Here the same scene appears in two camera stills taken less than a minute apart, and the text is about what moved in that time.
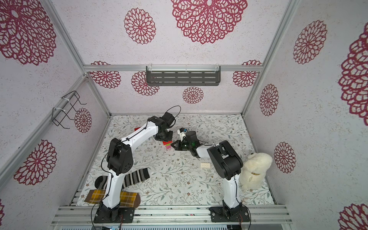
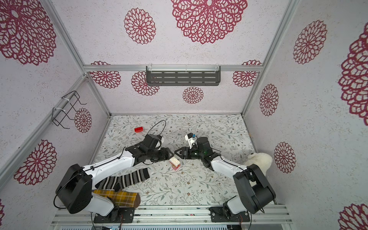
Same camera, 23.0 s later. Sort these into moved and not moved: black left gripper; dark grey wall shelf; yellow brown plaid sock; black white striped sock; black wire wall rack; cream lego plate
Moved: cream lego plate; black left gripper
Not moved: yellow brown plaid sock; black white striped sock; dark grey wall shelf; black wire wall rack
